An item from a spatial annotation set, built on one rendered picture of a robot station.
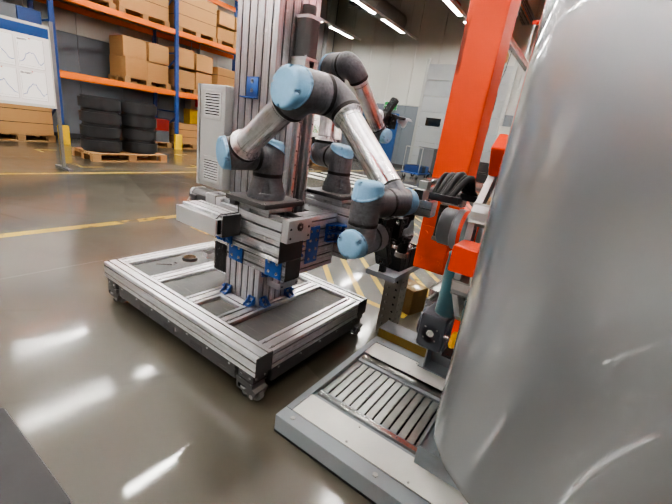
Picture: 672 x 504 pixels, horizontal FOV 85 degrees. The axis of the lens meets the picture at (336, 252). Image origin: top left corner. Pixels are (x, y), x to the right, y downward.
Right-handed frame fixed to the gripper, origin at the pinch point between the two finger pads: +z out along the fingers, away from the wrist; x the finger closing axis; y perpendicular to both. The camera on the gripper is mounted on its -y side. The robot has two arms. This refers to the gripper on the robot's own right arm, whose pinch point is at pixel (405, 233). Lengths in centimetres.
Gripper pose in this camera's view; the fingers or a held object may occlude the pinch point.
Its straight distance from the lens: 120.2
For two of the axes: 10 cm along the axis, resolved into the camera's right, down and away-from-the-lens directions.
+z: 5.6, -1.9, 8.0
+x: -8.1, -2.9, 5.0
